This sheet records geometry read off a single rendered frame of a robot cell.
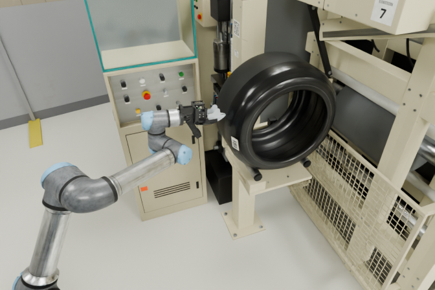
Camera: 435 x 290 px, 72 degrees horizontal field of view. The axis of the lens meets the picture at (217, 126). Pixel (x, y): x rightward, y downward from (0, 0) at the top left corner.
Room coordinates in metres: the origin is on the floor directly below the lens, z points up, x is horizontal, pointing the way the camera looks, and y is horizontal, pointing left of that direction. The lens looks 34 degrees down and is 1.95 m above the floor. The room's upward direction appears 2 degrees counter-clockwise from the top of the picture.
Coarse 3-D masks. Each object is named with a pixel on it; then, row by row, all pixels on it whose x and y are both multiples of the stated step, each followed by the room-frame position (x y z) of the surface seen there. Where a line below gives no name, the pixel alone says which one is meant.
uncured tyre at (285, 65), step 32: (256, 64) 1.24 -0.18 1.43; (288, 64) 1.18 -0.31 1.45; (224, 96) 1.21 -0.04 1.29; (256, 96) 1.08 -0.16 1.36; (320, 96) 1.17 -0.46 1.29; (224, 128) 1.13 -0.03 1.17; (288, 128) 1.39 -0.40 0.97; (320, 128) 1.19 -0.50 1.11; (256, 160) 1.06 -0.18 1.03; (288, 160) 1.12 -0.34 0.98
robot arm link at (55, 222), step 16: (48, 176) 0.73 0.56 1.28; (64, 176) 0.71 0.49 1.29; (80, 176) 0.71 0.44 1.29; (48, 192) 0.69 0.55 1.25; (48, 208) 0.66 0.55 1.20; (64, 208) 0.67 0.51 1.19; (48, 224) 0.65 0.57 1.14; (64, 224) 0.66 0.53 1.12; (48, 240) 0.62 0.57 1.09; (32, 256) 0.61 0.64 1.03; (48, 256) 0.60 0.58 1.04; (32, 272) 0.57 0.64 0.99; (48, 272) 0.58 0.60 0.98; (16, 288) 0.55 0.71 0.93; (32, 288) 0.54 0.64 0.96; (48, 288) 0.55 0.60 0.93
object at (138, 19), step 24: (96, 0) 1.60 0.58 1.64; (120, 0) 1.63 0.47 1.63; (144, 0) 1.67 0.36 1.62; (168, 0) 1.71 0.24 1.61; (192, 0) 1.74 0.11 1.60; (96, 24) 1.59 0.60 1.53; (120, 24) 1.62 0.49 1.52; (144, 24) 1.66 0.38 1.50; (168, 24) 1.70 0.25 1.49; (192, 24) 1.74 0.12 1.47; (96, 48) 1.57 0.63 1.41; (120, 48) 1.61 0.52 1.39; (144, 48) 1.65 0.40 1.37; (168, 48) 1.70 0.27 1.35; (192, 48) 1.74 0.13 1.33
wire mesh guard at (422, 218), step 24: (336, 144) 1.25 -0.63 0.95; (336, 168) 1.22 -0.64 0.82; (312, 192) 1.35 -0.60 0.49; (360, 192) 1.04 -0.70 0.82; (312, 216) 1.30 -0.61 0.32; (384, 216) 0.89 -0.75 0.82; (408, 216) 0.80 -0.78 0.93; (336, 240) 1.08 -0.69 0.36; (360, 240) 0.95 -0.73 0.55; (384, 240) 0.85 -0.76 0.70; (408, 240) 0.76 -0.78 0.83; (384, 288) 0.75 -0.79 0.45
